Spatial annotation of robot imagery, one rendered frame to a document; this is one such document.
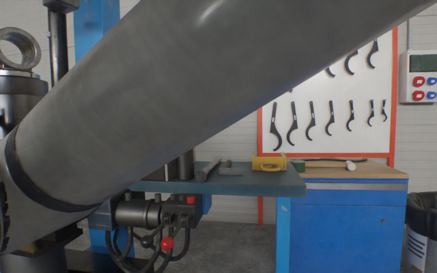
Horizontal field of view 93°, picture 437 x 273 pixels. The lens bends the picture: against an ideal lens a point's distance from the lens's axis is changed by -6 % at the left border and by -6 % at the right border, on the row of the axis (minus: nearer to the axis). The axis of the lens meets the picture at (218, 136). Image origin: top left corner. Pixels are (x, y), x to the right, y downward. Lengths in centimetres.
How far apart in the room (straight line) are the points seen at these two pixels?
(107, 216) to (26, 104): 48
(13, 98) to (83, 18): 64
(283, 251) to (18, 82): 124
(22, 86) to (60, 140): 80
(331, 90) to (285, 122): 60
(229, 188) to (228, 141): 183
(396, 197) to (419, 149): 150
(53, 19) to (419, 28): 321
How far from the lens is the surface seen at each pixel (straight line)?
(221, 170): 97
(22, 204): 27
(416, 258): 227
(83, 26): 145
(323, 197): 158
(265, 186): 85
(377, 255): 186
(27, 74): 103
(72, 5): 125
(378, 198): 170
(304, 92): 265
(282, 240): 114
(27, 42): 111
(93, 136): 17
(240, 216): 291
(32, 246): 94
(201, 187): 88
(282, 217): 109
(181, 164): 90
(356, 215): 169
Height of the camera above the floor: 131
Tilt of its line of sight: 5 degrees down
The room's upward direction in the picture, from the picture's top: 1 degrees counter-clockwise
